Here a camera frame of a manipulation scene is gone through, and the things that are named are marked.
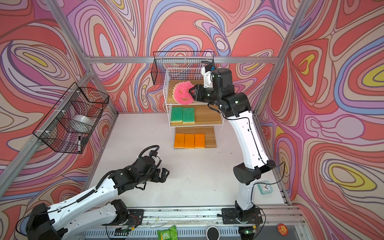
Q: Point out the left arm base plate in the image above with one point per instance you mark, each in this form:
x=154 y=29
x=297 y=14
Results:
x=130 y=217

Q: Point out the black wire basket left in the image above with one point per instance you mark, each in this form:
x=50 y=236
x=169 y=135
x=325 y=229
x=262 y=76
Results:
x=69 y=125

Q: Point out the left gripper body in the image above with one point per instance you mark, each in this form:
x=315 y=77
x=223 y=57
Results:
x=144 y=179

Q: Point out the black marker in basket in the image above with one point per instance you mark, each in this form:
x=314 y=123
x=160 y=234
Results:
x=79 y=144

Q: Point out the green snack packet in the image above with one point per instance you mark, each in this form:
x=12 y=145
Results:
x=168 y=234

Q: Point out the black wire basket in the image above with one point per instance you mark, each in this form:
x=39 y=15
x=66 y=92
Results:
x=69 y=125
x=164 y=60

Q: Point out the yellow sponge green back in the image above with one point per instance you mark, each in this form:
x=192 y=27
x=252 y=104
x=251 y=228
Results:
x=189 y=115

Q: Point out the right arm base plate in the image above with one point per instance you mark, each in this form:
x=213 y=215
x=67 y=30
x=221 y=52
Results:
x=238 y=216

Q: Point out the pink smiley sponge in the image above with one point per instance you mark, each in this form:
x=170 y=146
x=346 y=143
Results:
x=181 y=93

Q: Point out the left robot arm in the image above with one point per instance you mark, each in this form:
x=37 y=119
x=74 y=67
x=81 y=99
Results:
x=96 y=206

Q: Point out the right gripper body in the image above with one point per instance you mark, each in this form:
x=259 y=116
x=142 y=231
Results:
x=212 y=95

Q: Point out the small teal clock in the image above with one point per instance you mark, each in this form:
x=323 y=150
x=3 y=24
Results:
x=265 y=188

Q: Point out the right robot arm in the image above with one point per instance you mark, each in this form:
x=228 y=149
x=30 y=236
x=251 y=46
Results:
x=237 y=110

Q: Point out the black wire basket back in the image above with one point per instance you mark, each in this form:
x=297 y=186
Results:
x=164 y=60

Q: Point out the orange sponge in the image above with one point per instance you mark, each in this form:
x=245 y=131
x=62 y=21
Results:
x=189 y=141
x=179 y=142

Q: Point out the silver bowl in basket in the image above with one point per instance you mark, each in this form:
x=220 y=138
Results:
x=84 y=120

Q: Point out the white wire wooden shelf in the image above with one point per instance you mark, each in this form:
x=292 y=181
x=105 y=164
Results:
x=207 y=121

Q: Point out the round black speaker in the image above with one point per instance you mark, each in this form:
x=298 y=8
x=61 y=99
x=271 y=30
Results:
x=212 y=233

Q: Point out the red round sticker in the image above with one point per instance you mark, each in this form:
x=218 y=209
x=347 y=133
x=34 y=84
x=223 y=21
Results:
x=282 y=229

